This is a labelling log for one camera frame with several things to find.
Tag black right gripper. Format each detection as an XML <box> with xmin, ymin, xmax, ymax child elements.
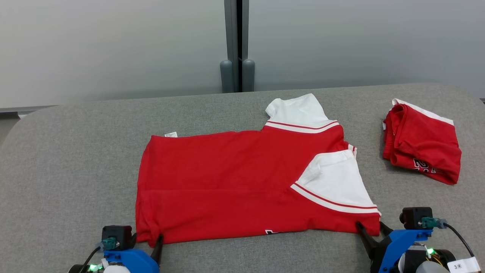
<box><xmin>355</xmin><ymin>221</ymin><xmax>457</xmax><ymax>273</ymax></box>

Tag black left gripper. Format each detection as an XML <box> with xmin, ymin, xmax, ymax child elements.
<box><xmin>68</xmin><ymin>234</ymin><xmax>164</xmax><ymax>273</ymax></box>

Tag red and white jersey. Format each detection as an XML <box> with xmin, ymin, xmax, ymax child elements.
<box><xmin>135</xmin><ymin>93</ymin><xmax>382</xmax><ymax>248</ymax></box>

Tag red shirt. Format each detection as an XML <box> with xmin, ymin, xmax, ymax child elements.
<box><xmin>382</xmin><ymin>99</ymin><xmax>462</xmax><ymax>185</ymax></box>

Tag white paper label tag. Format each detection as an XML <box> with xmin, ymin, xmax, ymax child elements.
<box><xmin>447</xmin><ymin>257</ymin><xmax>481</xmax><ymax>273</ymax></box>

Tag grey fabric padded bench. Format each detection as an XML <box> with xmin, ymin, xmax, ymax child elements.
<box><xmin>0</xmin><ymin>83</ymin><xmax>485</xmax><ymax>273</ymax></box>

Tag blue right camera mount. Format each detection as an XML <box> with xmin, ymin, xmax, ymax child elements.
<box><xmin>379</xmin><ymin>229</ymin><xmax>432</xmax><ymax>273</ymax></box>

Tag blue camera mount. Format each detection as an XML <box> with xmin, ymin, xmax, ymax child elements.
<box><xmin>379</xmin><ymin>229</ymin><xmax>432</xmax><ymax>273</ymax></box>
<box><xmin>104</xmin><ymin>248</ymin><xmax>160</xmax><ymax>273</ymax></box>

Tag blue left camera mount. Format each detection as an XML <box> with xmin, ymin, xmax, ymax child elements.
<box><xmin>104</xmin><ymin>248</ymin><xmax>160</xmax><ymax>273</ymax></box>

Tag teal right camera connector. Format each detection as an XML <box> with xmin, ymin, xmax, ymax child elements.
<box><xmin>422</xmin><ymin>217</ymin><xmax>447</xmax><ymax>229</ymax></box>

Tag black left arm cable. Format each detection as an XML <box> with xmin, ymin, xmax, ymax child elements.
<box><xmin>78</xmin><ymin>246</ymin><xmax>103</xmax><ymax>273</ymax></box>

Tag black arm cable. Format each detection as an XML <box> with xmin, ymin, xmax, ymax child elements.
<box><xmin>443</xmin><ymin>223</ymin><xmax>476</xmax><ymax>258</ymax></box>
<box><xmin>78</xmin><ymin>246</ymin><xmax>103</xmax><ymax>273</ymax></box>

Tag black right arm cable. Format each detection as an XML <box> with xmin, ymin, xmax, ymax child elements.
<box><xmin>443</xmin><ymin>223</ymin><xmax>476</xmax><ymax>258</ymax></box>

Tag grey cylindrical post foot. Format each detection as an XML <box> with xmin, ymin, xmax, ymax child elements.
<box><xmin>220</xmin><ymin>60</ymin><xmax>233</xmax><ymax>93</ymax></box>
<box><xmin>242</xmin><ymin>59</ymin><xmax>255</xmax><ymax>92</ymax></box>

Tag grey partition post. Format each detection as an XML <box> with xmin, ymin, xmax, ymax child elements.
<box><xmin>224</xmin><ymin>0</ymin><xmax>250</xmax><ymax>93</ymax></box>

